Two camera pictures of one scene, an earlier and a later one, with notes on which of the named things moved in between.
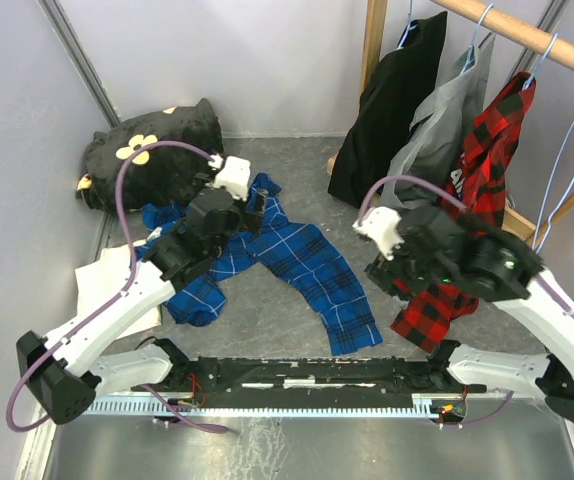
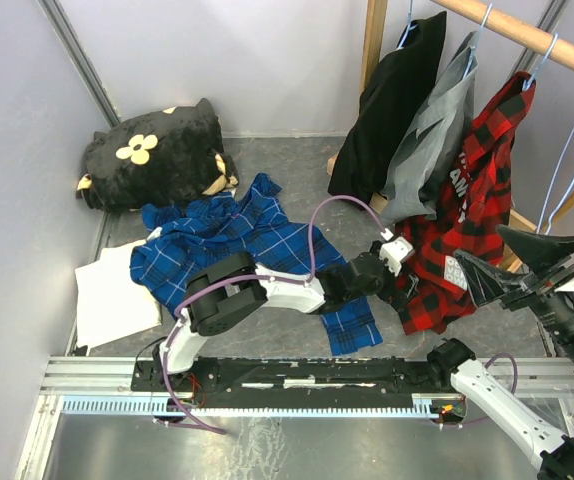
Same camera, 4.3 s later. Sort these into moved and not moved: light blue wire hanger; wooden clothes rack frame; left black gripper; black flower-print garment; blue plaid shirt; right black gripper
Moved: right black gripper; left black gripper
Not moved: blue plaid shirt; black flower-print garment; wooden clothes rack frame; light blue wire hanger
